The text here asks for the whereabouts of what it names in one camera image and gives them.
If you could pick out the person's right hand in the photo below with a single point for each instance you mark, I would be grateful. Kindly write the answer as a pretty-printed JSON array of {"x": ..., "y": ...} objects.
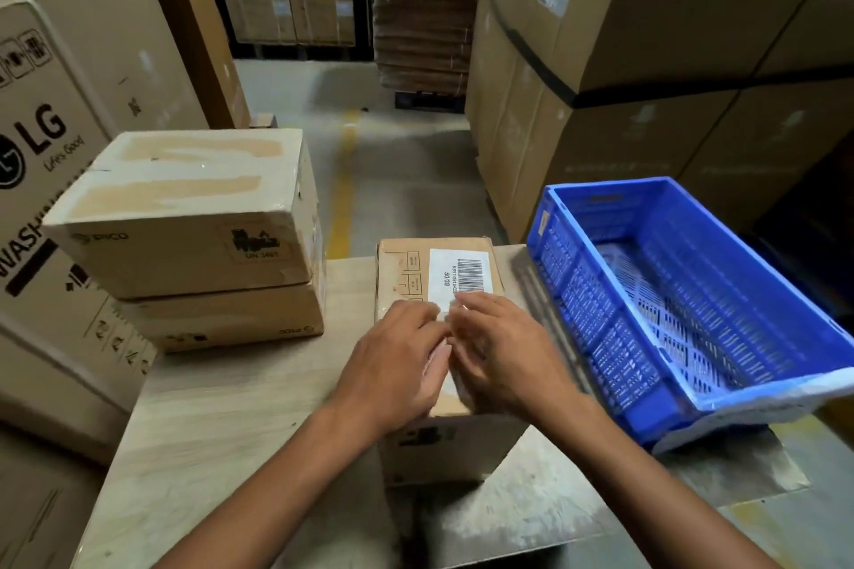
[{"x": 514, "y": 362}]

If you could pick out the person's left hand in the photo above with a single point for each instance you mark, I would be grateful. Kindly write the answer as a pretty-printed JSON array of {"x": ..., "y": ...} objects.
[{"x": 387, "y": 368}]

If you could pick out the person's right thumb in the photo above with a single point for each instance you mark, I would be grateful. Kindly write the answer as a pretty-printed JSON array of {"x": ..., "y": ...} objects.
[{"x": 460, "y": 348}]

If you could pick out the person's left thumb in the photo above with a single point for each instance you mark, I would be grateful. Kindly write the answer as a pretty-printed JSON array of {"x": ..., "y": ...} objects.
[{"x": 437, "y": 368}]

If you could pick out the white barcode label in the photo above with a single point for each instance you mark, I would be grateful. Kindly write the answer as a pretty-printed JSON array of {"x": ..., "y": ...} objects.
[{"x": 464, "y": 272}]

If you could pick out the small brown cardboard box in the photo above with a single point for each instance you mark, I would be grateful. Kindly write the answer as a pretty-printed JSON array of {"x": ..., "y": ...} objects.
[{"x": 407, "y": 268}]

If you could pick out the person's right forearm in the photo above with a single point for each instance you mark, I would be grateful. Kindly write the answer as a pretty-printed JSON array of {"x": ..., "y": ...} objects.
[{"x": 634, "y": 488}]

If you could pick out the person's left forearm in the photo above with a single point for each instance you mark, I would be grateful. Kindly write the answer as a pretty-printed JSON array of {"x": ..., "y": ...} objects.
[{"x": 267, "y": 495}]

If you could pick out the flat brown cardboard box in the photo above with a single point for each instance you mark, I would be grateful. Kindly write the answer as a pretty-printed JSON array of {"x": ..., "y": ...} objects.
[{"x": 227, "y": 318}]

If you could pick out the blue plastic crate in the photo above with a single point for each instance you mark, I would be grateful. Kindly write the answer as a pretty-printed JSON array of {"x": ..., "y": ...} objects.
[{"x": 674, "y": 295}]

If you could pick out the large brown lower carton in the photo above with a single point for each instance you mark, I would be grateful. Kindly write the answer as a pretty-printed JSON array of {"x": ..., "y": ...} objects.
[{"x": 600, "y": 148}]

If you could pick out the white plastic sheet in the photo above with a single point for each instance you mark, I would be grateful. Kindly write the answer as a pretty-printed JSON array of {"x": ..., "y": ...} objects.
[{"x": 747, "y": 412}]

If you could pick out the tiny cardboard box on floor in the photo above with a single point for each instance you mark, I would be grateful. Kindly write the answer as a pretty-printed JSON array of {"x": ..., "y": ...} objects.
[{"x": 265, "y": 120}]

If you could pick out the taped beige cardboard box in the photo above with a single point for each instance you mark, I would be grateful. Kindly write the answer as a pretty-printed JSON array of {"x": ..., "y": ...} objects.
[{"x": 180, "y": 208}]

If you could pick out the stack of flattened cardboard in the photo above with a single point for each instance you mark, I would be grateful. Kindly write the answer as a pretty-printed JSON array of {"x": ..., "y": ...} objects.
[{"x": 424, "y": 2}]

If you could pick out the brown carton with faint print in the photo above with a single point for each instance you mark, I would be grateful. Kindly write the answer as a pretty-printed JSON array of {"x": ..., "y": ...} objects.
[{"x": 40, "y": 508}]

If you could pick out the tall narrow brown carton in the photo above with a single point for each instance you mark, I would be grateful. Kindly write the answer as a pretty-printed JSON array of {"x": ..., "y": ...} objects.
[{"x": 193, "y": 22}]

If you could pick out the large printed appliance carton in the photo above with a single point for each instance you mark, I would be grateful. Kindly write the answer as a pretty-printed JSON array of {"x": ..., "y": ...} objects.
[{"x": 47, "y": 202}]

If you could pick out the large plain beige carton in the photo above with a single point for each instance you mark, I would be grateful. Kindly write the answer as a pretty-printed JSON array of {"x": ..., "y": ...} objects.
[{"x": 113, "y": 22}]

